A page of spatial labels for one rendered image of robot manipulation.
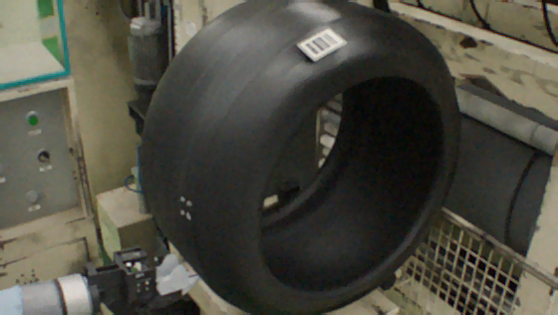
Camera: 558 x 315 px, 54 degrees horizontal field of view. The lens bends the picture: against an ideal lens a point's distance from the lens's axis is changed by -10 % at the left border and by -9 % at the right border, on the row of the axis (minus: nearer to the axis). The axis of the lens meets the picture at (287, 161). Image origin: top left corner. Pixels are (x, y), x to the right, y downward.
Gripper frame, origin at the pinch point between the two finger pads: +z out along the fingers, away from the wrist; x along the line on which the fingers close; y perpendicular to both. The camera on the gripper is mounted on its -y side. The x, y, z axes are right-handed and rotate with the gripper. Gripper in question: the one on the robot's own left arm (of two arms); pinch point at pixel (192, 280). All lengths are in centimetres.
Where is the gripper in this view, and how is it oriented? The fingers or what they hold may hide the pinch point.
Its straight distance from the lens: 106.3
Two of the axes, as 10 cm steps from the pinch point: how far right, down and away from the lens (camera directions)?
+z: 8.2, -1.3, 5.6
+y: 1.2, -9.1, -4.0
